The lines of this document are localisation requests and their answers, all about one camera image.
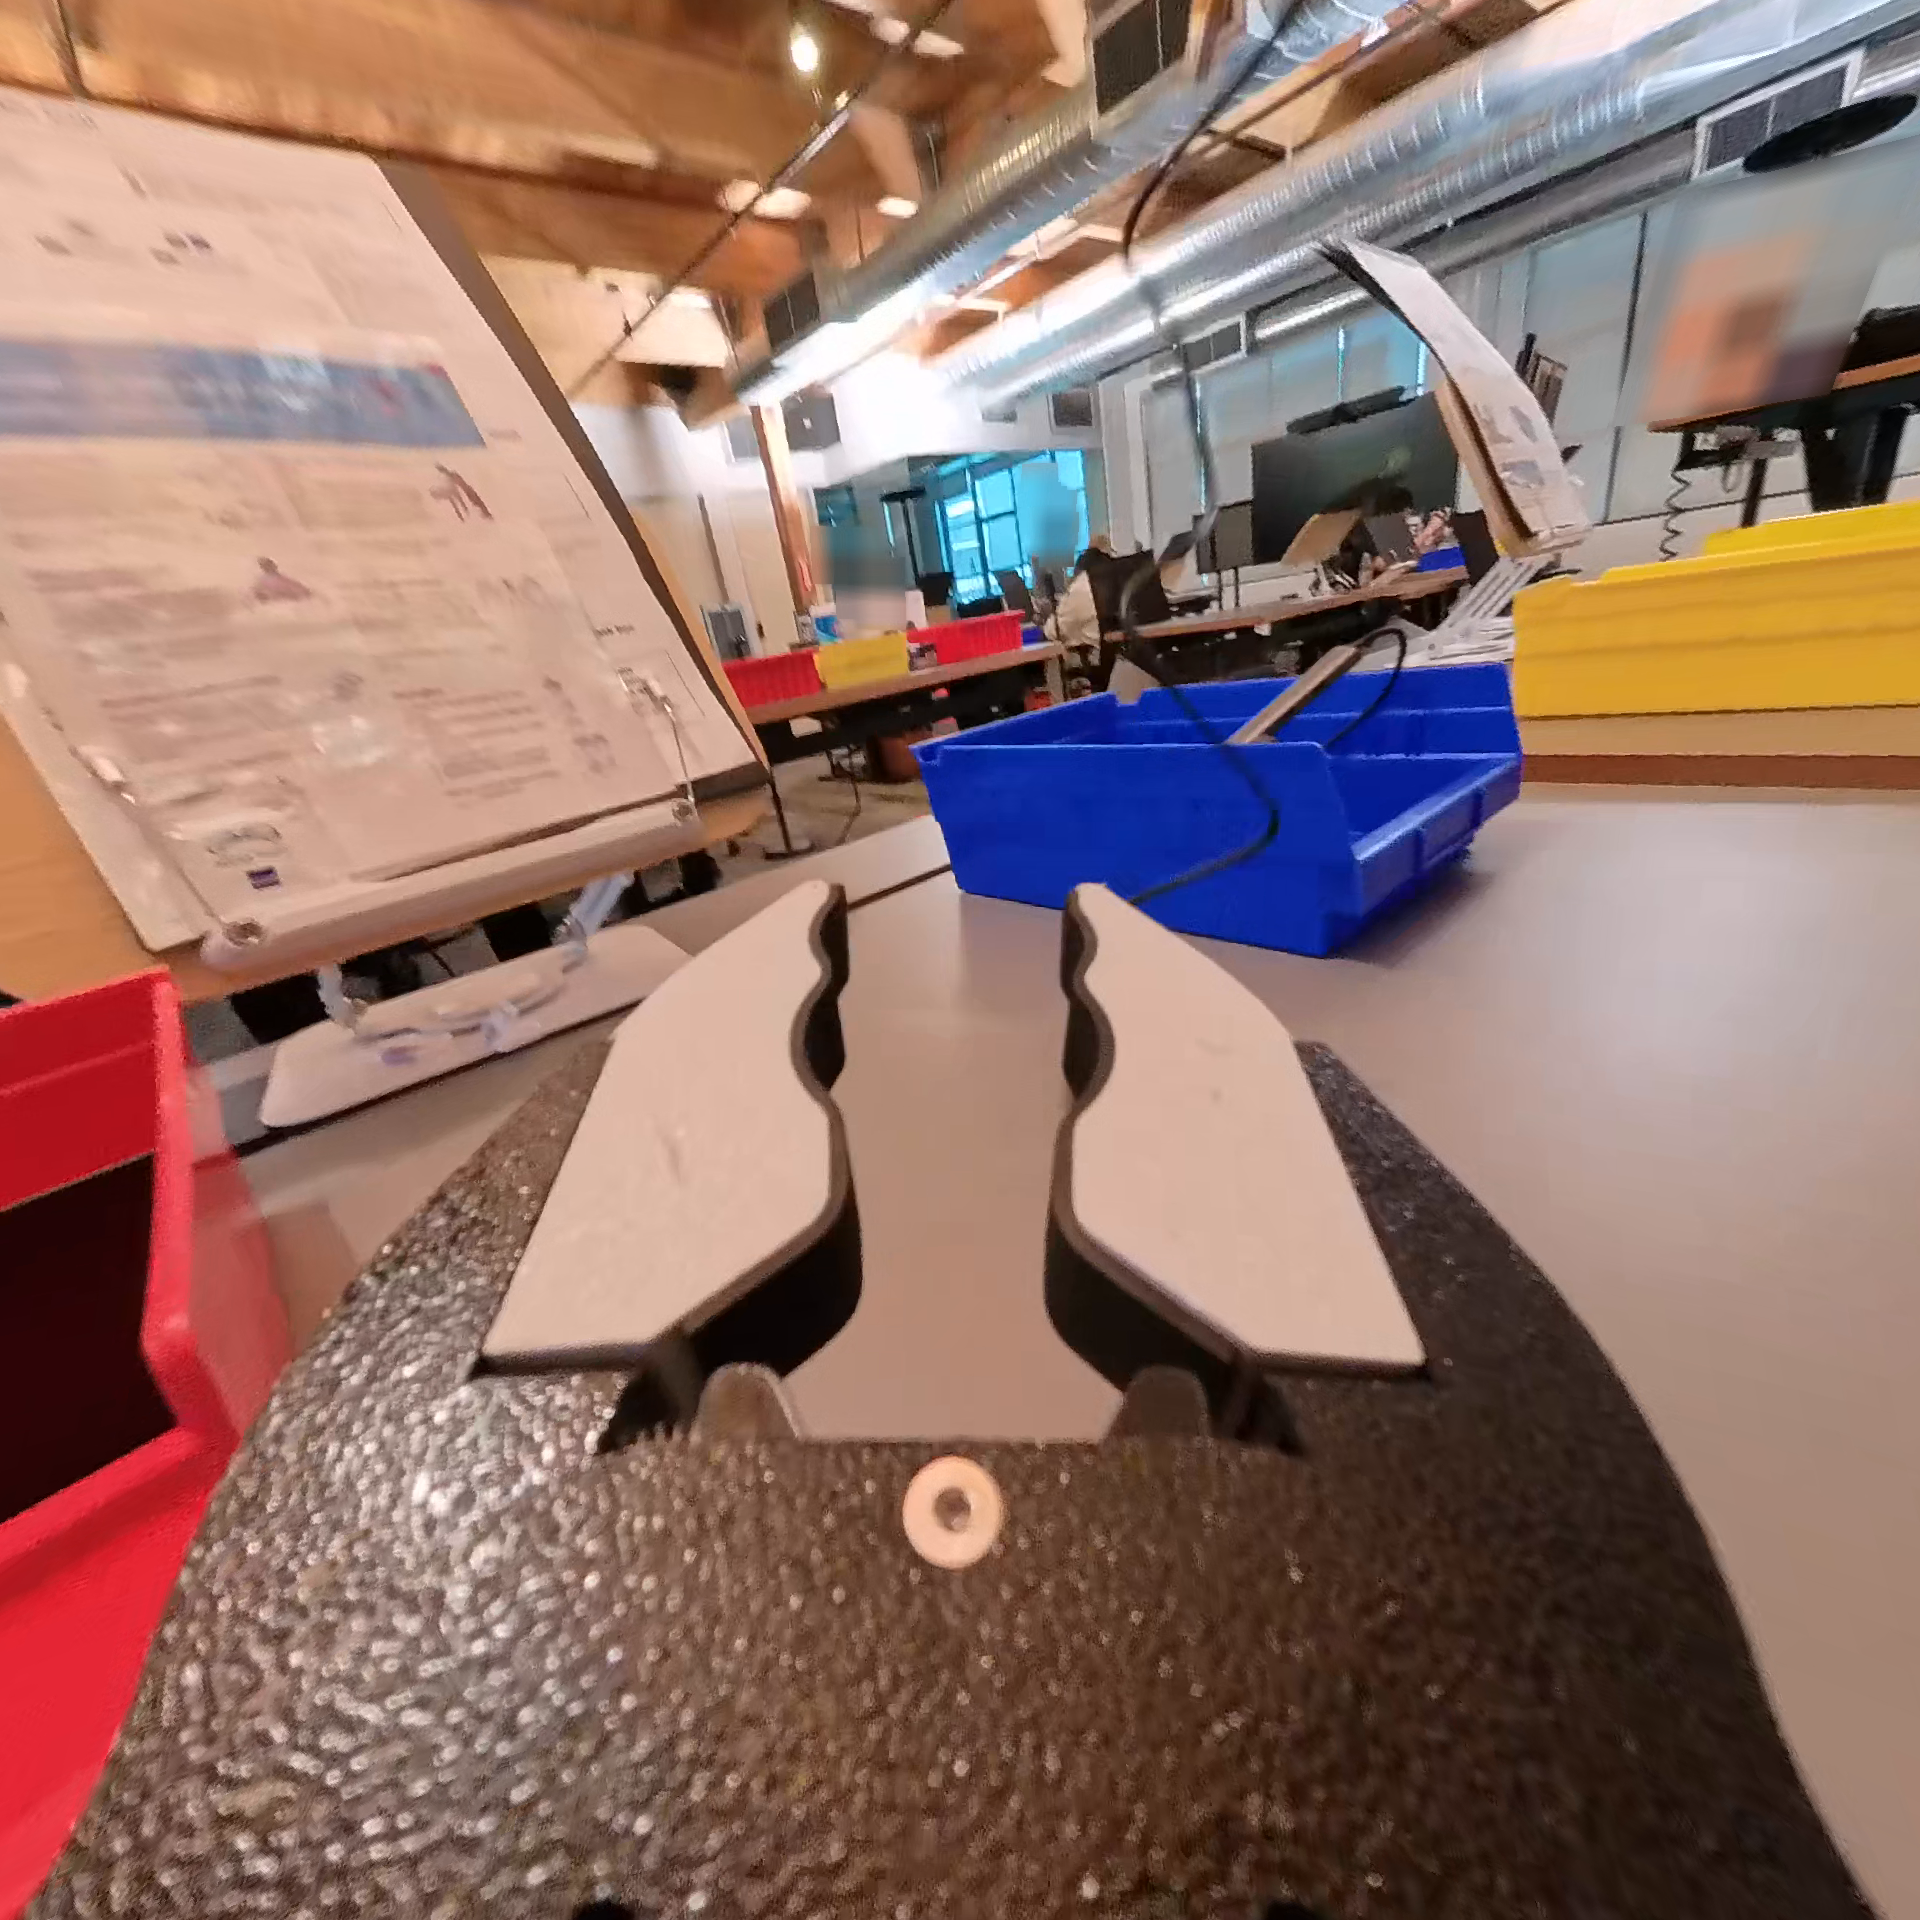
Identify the lens wipe packet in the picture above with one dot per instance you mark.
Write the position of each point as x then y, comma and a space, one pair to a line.
241, 869

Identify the instruction sheet on stand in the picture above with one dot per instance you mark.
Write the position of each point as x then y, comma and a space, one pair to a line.
601, 960

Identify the laminated exercise sheet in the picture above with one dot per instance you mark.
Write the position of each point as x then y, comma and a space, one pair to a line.
301, 600

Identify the yellow plastic bin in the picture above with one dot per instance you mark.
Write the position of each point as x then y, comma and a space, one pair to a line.
1724, 628

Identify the long red bin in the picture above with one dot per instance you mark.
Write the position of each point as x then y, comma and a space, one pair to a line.
773, 676
967, 637

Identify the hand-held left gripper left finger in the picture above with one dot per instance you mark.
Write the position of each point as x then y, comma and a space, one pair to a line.
706, 1170

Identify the wooden table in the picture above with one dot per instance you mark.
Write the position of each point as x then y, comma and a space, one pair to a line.
932, 681

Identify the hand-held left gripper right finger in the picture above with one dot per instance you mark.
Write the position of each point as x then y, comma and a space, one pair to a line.
1214, 1185

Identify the small yellow bin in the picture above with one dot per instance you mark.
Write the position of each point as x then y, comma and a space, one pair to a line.
862, 660

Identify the large dark monitor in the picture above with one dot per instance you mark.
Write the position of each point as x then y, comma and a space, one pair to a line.
1350, 473

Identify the blue plastic bin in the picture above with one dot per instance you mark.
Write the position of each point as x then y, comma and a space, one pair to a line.
1142, 839

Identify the red plastic bin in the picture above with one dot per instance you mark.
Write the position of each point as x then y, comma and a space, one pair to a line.
90, 1576

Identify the white instruction sheet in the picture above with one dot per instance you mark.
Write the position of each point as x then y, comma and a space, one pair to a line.
524, 389

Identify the silver ventilation duct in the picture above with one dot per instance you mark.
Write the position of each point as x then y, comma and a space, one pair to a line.
1425, 165
991, 194

